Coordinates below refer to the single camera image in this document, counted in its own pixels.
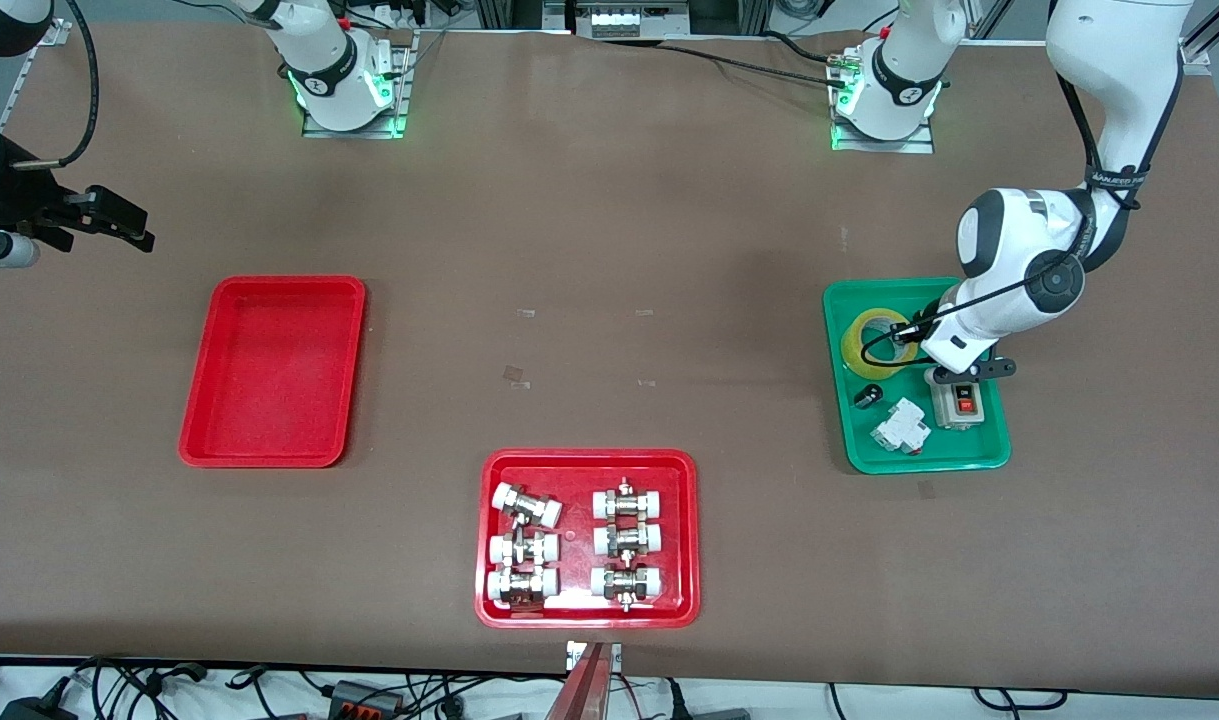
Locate yellow tape roll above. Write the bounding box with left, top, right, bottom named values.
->
left=841, top=308, right=918, bottom=379

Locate green plastic tray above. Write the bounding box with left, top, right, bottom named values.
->
left=822, top=277, right=1012, bottom=475

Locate red plastic tray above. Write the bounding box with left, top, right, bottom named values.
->
left=474, top=449, right=701, bottom=630
left=178, top=276, right=367, bottom=469

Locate white circuit breaker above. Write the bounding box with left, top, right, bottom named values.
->
left=870, top=397, right=932, bottom=456

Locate white-capped metal pipe fitting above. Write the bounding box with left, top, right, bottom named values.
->
left=486, top=566, right=560, bottom=611
left=488, top=528, right=560, bottom=569
left=592, top=478, right=666, bottom=521
left=590, top=562, right=664, bottom=612
left=491, top=482, right=564, bottom=529
left=593, top=520, right=664, bottom=557

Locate white power strip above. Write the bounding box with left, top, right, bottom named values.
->
left=569, top=0, right=692, bottom=39

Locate metal clamp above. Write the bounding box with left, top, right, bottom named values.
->
left=566, top=640, right=623, bottom=673

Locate black power adapter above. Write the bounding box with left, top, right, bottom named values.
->
left=0, top=693, right=80, bottom=720

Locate red bar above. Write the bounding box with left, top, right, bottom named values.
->
left=546, top=642, right=612, bottom=720

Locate black orange box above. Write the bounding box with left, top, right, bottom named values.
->
left=327, top=680, right=402, bottom=717

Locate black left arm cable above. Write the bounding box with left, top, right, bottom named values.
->
left=861, top=75, right=1142, bottom=369

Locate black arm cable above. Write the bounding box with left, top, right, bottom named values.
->
left=861, top=75, right=1142, bottom=369
left=14, top=0, right=101, bottom=171

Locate black left camera bracket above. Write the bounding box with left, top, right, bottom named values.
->
left=931, top=357, right=1017, bottom=387

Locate grey on-off switch box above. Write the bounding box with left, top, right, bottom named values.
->
left=926, top=365, right=981, bottom=432

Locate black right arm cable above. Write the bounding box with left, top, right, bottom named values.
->
left=14, top=0, right=101, bottom=171

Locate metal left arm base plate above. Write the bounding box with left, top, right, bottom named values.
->
left=831, top=45, right=937, bottom=155

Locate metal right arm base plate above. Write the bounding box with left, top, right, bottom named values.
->
left=302, top=28, right=417, bottom=140

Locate black table cable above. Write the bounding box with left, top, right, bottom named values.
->
left=609, top=36, right=855, bottom=87

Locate black cable with plug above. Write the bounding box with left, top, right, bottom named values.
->
left=69, top=655, right=215, bottom=720

